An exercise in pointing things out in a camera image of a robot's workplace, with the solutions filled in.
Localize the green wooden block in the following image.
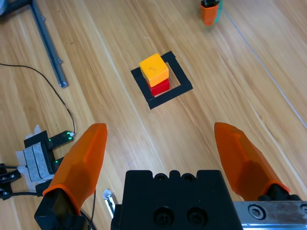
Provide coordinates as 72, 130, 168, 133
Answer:
214, 0, 224, 24

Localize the black plug cable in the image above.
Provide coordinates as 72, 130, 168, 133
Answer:
9, 190, 45, 198

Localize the red wooden block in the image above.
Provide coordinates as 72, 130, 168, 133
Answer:
145, 79, 170, 97

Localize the thin black looped cable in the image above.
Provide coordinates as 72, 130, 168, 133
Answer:
80, 189, 98, 230

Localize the silver bracket with white tape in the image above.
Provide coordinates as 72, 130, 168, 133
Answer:
102, 188, 116, 219

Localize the grey tape wrapped hub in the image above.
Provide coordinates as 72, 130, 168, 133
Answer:
15, 124, 56, 192

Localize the grey aluminium rail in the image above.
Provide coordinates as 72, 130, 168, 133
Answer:
30, 0, 70, 89

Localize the black tape square outline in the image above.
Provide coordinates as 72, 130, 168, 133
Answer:
130, 50, 193, 110

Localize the yellow wooden block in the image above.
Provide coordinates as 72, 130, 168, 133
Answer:
139, 53, 169, 88

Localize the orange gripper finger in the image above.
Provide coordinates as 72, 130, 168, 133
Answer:
214, 122, 300, 202
200, 0, 220, 26
34, 123, 108, 230

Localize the dark grey metal bar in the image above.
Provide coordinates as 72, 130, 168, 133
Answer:
0, 0, 33, 17

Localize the black dongle with green lights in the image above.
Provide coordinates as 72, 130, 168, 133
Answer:
47, 150, 65, 173
47, 130, 75, 150

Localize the black plug with screws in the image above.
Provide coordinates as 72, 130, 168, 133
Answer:
0, 163, 22, 201

